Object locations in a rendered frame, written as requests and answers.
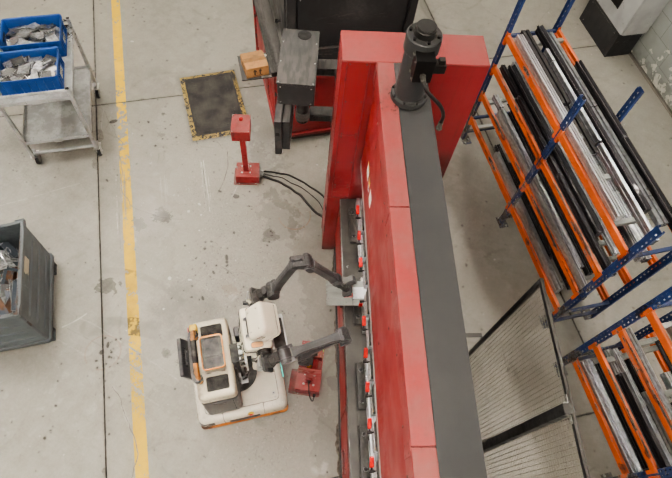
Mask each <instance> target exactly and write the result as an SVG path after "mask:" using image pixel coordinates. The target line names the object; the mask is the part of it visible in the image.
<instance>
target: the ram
mask: <svg viewBox="0 0 672 478"><path fill-rule="evenodd" d="M368 162H369V170H370V172H369V176H368V181H367V166H368ZM361 163H362V174H361V183H362V179H363V191H362V199H363V195H364V207H363V216H364V211H365V223H364V232H365V227H366V239H365V248H366V243H367V255H366V264H367V259H368V271H367V281H368V275H369V287H368V297H369V291H370V304H369V313H370V307H371V320H370V330H371V323H372V336H371V346H372V339H373V352H372V362H373V355H374V368H373V379H374V371H375V384H374V395H375V387H376V401H375V411H376V403H377V417H376V427H377V419H378V433H377V444H378V435H379V449H378V460H379V451H380V465H379V476H380V467H381V478H407V477H406V465H405V460H404V448H403V444H404V442H403V430H402V418H401V406H400V394H399V382H398V370H397V358H396V346H395V335H394V323H393V311H392V299H391V287H390V275H389V263H388V251H387V239H386V227H385V220H384V203H383V191H382V179H381V167H380V155H379V143H378V131H377V119H376V107H375V95H374V94H373V99H372V104H371V110H370V115H369V120H368V126H367V131H366V136H365V142H364V147H363V152H362V158H361ZM361 163H360V167H361ZM369 178H370V187H369V191H368V186H369ZM370 189H371V198H372V200H371V204H370V209H369V194H370Z"/></svg>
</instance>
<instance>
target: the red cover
mask: <svg viewBox="0 0 672 478"><path fill-rule="evenodd" d="M394 83H396V81H395V72H394V63H384V62H376V65H375V70H374V76H373V87H374V95H375V107H376V119H377V131H378V143H379V155H380V167H381V179H382V191H383V203H384V220H385V227H386V239H387V251H388V263H389V275H390V287H391V299H392V311H393V323H394V335H395V346H396V358H397V370H398V382H399V394H400V406H401V418H402V430H403V442H404V444H403V448H404V460H405V465H406V477H407V478H440V476H439V467H438V458H437V449H436V447H435V446H436V440H435V431H434V422H433V413H432V404H431V395H430V386H429V377H428V368H427V359H426V350H425V341H424V332H423V323H422V314H421V305H420V296H419V287H418V278H417V269H416V260H415V251H414V242H413V233H412V224H411V215H410V208H409V197H408V189H407V180H406V171H405V162H404V153H403V144H402V135H401V126H400V117H399V108H398V106H397V105H395V104H394V103H393V101H392V100H391V97H390V92H391V88H392V86H393V84H394Z"/></svg>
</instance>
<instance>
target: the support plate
mask: <svg viewBox="0 0 672 478"><path fill-rule="evenodd" d="M352 286H353V287H363V281H357V284H354V285H352ZM359 300H364V299H354V300H353V301H352V297H346V298H344V297H343V296H342V290H341V289H338V288H337V287H334V286H333V285H332V284H331V283H330V282H329V281H326V306H359Z"/></svg>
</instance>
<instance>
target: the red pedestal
mask: <svg viewBox="0 0 672 478"><path fill-rule="evenodd" d="M250 138H251V115H241V114H232V121H231V139H232V141H240V148H241V155H242V162H237V165H236V168H235V173H234V185H259V184H260V163H249V162H248V155H247V146H246V141H250Z"/></svg>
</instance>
